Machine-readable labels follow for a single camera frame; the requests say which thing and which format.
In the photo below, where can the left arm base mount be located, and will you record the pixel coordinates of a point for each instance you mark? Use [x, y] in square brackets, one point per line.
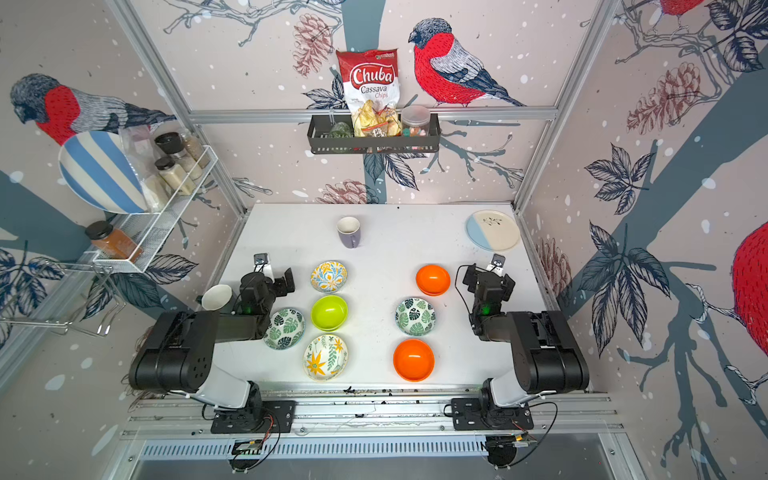
[272, 416]

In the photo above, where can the red cassava chips bag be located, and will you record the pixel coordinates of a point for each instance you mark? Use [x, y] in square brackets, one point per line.
[371, 88]

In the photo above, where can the orange spice jar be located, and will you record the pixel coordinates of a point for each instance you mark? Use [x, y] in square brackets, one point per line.
[113, 242]

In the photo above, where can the large orange bowl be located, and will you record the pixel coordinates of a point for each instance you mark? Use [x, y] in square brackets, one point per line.
[413, 360]

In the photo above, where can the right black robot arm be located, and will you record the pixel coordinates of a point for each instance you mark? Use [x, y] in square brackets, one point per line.
[546, 358]

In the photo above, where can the blue yellow patterned bowl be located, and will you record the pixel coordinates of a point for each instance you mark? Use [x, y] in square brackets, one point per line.
[329, 276]

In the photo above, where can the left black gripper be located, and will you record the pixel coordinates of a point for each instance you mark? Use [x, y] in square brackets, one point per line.
[282, 282]

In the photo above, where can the clear plastic container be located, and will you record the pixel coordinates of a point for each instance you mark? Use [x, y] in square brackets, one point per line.
[415, 120]

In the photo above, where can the small orange bowl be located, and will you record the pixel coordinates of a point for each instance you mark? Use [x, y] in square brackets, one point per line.
[433, 280]

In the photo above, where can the black wall basket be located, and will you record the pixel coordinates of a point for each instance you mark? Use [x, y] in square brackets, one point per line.
[321, 142]

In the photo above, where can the lime green bowl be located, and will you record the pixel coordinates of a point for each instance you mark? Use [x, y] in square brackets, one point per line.
[329, 313]

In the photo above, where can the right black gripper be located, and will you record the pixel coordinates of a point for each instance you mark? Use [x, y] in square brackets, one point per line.
[471, 278]

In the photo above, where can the green item in basket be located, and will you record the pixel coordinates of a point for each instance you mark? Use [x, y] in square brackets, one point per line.
[341, 130]

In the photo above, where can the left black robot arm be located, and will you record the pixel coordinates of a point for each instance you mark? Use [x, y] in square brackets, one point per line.
[177, 355]

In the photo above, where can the blue striped plate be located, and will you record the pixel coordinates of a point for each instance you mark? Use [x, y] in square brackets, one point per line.
[95, 167]

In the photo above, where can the black lid spice jar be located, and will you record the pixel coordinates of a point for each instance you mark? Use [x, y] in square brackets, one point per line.
[171, 143]
[175, 176]

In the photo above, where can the white wire shelf rack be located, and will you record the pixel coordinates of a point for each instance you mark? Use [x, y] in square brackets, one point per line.
[150, 231]

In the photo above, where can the yellow flower bowl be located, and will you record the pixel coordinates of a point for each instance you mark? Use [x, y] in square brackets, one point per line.
[325, 357]

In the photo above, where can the blue white plate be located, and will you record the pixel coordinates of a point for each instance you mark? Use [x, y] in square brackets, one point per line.
[492, 230]

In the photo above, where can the purple mug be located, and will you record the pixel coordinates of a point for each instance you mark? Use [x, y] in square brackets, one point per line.
[349, 231]

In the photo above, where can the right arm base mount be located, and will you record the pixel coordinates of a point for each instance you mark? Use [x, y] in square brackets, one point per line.
[474, 414]

